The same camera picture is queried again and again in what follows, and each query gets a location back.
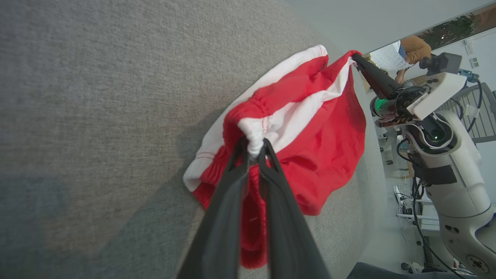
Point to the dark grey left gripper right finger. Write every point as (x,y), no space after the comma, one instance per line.
(286,240)

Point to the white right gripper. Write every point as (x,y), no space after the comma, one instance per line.
(438,93)

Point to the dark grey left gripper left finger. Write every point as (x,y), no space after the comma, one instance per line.
(221,232)

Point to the red shorts with white stripes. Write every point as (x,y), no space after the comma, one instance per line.
(310,116)

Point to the white quilted sheet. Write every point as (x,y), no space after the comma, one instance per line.
(389,58)

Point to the person in orange top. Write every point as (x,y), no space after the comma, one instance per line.
(416,48)

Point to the green leafy plant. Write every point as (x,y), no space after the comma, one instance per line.
(449,31)

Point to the grey slatted rack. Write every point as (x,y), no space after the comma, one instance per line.
(486,120)

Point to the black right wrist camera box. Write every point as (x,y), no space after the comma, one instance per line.
(445,64)

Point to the teal right camera connector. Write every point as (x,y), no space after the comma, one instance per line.
(468,75)

